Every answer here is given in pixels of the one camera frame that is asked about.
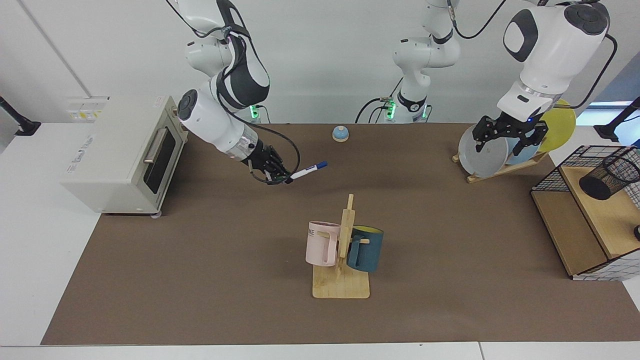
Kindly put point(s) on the teal cup with yellow inside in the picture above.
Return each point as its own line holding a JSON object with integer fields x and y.
{"x": 367, "y": 252}

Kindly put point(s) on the black clamp stand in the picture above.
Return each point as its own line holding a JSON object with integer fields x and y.
{"x": 607, "y": 132}
{"x": 25, "y": 127}

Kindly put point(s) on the small blue round bell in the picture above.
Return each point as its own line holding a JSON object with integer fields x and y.
{"x": 340, "y": 133}

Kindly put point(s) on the yellow plate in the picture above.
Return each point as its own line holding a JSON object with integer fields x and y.
{"x": 557, "y": 132}

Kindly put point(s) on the pale toaster oven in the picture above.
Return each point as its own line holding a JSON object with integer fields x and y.
{"x": 100, "y": 165}

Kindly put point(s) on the brown table cloth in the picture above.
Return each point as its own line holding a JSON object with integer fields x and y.
{"x": 200, "y": 275}

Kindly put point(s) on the small black round thing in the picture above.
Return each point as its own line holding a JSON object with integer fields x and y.
{"x": 637, "y": 233}

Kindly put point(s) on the wooden plate rack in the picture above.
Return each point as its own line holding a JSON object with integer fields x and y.
{"x": 480, "y": 177}

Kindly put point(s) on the light blue plate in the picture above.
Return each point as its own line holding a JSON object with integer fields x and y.
{"x": 529, "y": 154}

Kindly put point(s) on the blue and white marker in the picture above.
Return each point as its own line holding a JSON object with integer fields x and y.
{"x": 307, "y": 172}

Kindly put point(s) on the black mesh pen holder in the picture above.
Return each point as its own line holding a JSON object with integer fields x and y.
{"x": 607, "y": 180}

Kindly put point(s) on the wooden cup stand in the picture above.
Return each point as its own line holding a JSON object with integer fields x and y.
{"x": 340, "y": 287}

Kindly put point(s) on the white wall socket box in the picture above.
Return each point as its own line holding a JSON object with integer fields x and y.
{"x": 85, "y": 107}

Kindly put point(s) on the grey plate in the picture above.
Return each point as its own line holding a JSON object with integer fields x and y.
{"x": 492, "y": 162}

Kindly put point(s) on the pink cup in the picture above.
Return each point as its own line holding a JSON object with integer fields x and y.
{"x": 317, "y": 247}

